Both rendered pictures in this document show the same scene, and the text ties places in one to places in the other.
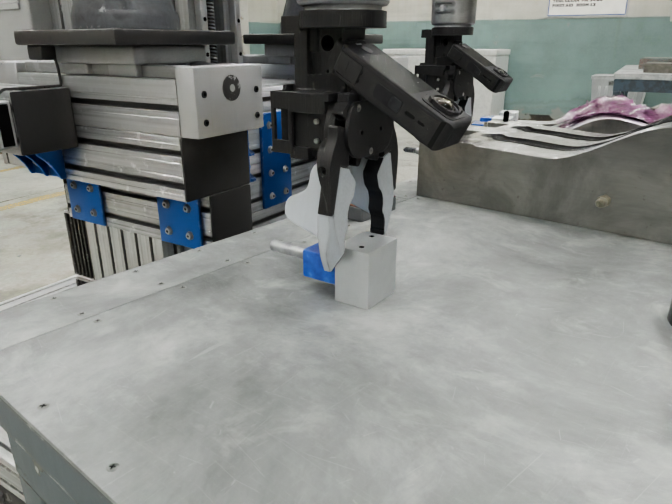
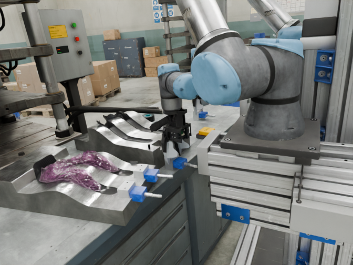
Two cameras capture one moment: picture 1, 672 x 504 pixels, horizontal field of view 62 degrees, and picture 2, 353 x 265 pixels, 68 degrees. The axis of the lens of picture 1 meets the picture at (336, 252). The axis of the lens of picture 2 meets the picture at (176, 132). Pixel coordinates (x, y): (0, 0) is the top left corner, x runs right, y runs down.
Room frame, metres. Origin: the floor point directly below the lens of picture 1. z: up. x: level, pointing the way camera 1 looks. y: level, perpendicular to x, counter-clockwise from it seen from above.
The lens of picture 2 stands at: (1.94, -0.25, 1.32)
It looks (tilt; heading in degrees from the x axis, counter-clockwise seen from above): 22 degrees down; 177
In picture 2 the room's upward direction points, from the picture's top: 6 degrees counter-clockwise
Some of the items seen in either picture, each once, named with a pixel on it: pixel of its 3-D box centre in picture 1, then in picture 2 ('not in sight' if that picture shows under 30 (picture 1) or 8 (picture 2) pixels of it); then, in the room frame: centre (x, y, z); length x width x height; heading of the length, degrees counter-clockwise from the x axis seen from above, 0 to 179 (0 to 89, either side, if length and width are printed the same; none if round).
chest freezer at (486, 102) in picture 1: (444, 85); not in sight; (7.87, -1.47, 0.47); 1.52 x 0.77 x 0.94; 62
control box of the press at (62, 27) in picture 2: not in sight; (80, 126); (0.17, -0.80, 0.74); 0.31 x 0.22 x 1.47; 140
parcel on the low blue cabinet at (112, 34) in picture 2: not in sight; (111, 34); (-6.59, -1.37, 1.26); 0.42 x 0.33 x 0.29; 62
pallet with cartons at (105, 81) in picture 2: not in sight; (86, 81); (-4.15, -1.78, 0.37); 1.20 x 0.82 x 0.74; 70
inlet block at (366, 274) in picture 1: (324, 258); (204, 114); (0.50, 0.01, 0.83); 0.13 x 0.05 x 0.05; 55
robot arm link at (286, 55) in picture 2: not in sight; (273, 65); (1.31, 0.04, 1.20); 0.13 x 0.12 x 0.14; 111
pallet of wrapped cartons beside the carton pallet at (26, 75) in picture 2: not in sight; (55, 87); (-3.20, -2.12, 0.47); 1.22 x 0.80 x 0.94; 66
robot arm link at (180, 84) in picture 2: not in sight; (187, 84); (1.12, -0.15, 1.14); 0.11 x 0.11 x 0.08; 21
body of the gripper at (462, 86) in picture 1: (446, 64); (175, 124); (1.04, -0.19, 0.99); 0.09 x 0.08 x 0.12; 51
